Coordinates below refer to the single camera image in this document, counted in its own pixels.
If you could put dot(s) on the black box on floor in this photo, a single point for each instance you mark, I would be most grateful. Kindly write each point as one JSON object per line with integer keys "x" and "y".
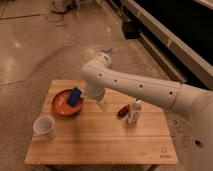
{"x": 130, "y": 30}

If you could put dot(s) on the white bottle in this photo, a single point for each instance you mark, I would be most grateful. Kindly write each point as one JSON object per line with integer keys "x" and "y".
{"x": 134, "y": 112}

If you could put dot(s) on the wooden table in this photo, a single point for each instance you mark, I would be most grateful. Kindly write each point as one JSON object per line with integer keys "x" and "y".
{"x": 95, "y": 136}

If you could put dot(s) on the white object with cables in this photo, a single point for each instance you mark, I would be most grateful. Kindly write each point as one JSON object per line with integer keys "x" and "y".
{"x": 61, "y": 6}

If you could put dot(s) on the grey metal rail frame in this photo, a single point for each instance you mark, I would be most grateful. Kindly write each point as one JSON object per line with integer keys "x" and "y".
{"x": 182, "y": 29}

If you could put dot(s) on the orange plate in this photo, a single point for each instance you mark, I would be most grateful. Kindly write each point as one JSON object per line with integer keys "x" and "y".
{"x": 60, "y": 104}

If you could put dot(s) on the blue sponge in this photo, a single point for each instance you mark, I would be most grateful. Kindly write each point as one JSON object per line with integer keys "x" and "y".
{"x": 74, "y": 96}

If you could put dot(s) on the brown oblong object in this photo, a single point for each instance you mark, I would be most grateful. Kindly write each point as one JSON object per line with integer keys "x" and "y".
{"x": 123, "y": 111}

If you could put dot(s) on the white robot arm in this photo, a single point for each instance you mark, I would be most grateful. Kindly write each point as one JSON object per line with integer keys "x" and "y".
{"x": 193, "y": 103}

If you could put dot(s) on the white plastic cup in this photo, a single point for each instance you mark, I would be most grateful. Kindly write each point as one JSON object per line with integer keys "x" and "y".
{"x": 44, "y": 126}

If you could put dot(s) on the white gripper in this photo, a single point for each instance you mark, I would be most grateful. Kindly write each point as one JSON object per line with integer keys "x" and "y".
{"x": 97, "y": 92}

